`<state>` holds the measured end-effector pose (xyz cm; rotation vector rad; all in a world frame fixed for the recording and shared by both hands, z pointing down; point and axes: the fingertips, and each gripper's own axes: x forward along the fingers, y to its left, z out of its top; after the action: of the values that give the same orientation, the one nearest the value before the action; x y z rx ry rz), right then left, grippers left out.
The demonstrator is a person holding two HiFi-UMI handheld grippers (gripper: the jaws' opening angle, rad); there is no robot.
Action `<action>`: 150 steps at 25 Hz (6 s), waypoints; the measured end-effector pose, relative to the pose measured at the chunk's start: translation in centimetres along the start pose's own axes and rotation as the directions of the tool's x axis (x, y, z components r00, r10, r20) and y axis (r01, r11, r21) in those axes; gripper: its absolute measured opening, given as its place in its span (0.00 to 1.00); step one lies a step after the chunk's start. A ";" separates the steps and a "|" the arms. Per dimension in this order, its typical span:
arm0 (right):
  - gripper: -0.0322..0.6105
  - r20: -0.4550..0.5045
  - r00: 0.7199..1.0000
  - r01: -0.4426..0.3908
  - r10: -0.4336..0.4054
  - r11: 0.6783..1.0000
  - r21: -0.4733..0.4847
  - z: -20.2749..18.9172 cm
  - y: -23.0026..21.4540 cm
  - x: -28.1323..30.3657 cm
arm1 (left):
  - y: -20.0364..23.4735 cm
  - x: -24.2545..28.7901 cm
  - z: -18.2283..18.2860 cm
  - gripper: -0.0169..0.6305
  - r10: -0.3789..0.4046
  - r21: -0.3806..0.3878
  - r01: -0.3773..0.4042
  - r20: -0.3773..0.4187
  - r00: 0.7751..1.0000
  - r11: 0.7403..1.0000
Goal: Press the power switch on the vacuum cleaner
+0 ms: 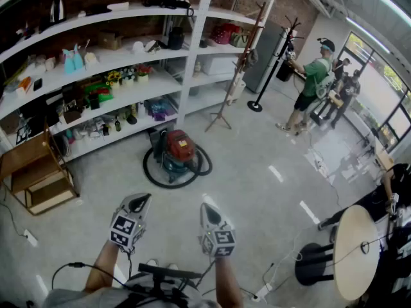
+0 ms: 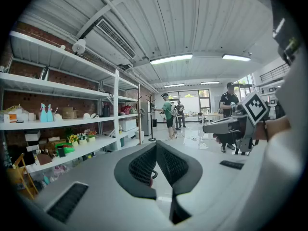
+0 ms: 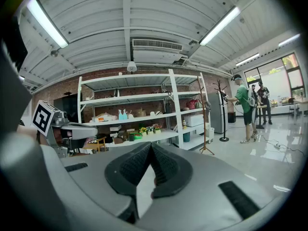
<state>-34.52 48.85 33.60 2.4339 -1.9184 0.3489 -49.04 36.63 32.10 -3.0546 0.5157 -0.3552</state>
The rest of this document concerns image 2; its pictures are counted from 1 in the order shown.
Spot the teal spray bottle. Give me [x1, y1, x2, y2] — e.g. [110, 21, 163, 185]
[46, 104, 54, 122]
[40, 103, 48, 123]

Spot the large glass window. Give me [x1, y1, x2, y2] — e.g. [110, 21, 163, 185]
[167, 89, 212, 115]

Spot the red flower pot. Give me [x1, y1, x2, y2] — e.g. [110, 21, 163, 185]
[86, 130, 97, 143]

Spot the ceiling air conditioner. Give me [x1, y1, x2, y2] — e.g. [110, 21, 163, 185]
[85, 18, 137, 69]

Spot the person's right forearm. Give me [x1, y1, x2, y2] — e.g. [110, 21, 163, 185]
[255, 116, 291, 142]

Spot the white cardboard box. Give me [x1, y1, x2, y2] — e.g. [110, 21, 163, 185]
[25, 130, 41, 141]

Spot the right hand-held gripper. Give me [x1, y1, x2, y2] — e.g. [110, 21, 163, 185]
[203, 91, 270, 154]

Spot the white metal shelving unit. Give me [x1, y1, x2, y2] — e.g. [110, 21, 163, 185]
[0, 30, 142, 175]

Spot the steel kettle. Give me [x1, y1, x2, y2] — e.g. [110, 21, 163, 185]
[39, 65, 51, 81]

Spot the person's grey shirt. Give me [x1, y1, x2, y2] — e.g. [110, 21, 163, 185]
[238, 44, 308, 231]

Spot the grey refrigerator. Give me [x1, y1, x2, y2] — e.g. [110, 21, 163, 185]
[141, 102, 152, 136]

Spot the sunflower pot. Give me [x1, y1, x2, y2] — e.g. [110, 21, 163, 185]
[67, 134, 79, 147]

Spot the white spotlight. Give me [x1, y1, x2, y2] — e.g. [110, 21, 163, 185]
[72, 38, 87, 55]

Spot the black coat stand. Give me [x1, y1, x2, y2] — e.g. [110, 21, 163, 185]
[145, 92, 157, 142]

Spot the black head-worn camera rig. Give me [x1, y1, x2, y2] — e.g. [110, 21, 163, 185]
[271, 7, 302, 66]

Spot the white microwave oven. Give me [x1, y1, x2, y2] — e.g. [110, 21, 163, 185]
[119, 118, 138, 131]

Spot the green snack packet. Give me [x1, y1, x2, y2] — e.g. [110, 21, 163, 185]
[54, 142, 75, 154]

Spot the wooden step stool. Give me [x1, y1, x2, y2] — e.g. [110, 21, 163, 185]
[7, 153, 39, 201]

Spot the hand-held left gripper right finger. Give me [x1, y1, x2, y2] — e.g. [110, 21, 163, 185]
[156, 140, 203, 225]

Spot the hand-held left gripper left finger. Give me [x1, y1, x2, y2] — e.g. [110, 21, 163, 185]
[114, 140, 158, 200]

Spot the black wrist strap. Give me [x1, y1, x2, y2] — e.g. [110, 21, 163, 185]
[263, 120, 270, 142]

